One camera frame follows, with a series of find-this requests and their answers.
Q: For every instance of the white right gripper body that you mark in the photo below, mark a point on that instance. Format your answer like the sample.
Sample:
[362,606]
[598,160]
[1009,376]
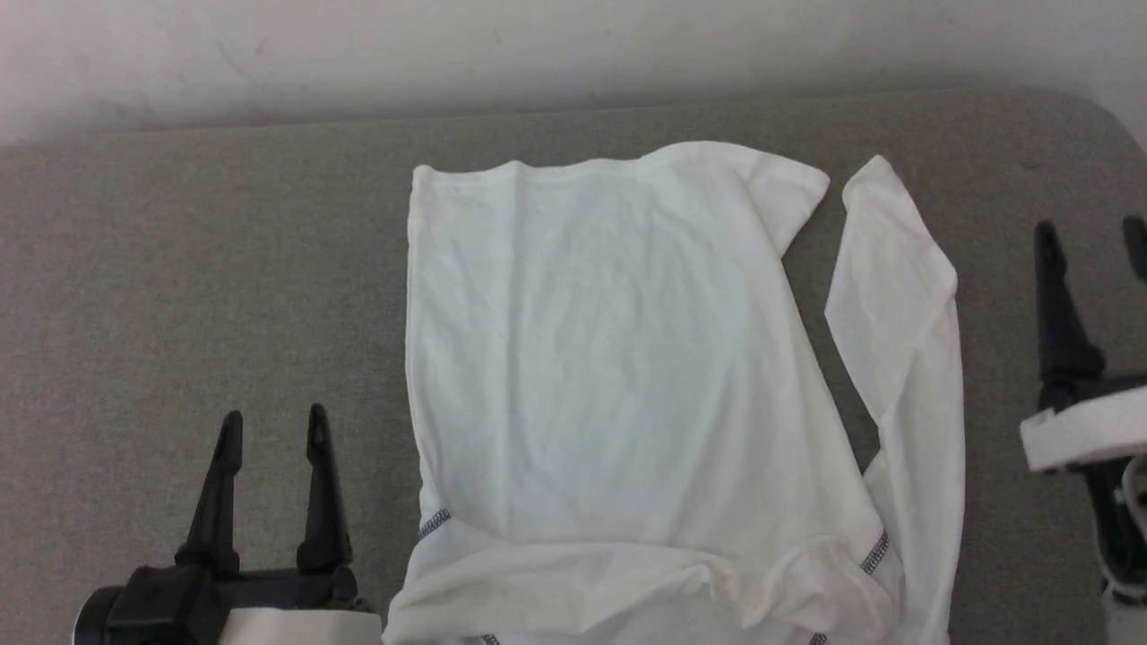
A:
[1084,434]

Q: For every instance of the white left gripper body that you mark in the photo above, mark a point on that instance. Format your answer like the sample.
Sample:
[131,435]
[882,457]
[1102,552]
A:
[296,627]

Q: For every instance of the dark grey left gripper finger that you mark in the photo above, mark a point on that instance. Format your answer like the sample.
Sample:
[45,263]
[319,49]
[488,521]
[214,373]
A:
[321,502]
[219,502]

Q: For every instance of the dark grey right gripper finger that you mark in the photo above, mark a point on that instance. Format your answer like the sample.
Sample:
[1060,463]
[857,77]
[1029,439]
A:
[1062,340]
[1138,242]

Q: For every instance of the white long-sleeve shirt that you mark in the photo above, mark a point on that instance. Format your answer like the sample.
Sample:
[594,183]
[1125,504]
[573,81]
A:
[609,358]

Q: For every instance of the grey fabric sofa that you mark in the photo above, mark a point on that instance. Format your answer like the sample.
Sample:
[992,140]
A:
[179,269]

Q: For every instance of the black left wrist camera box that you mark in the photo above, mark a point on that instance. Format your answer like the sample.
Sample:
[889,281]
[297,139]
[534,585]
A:
[143,609]

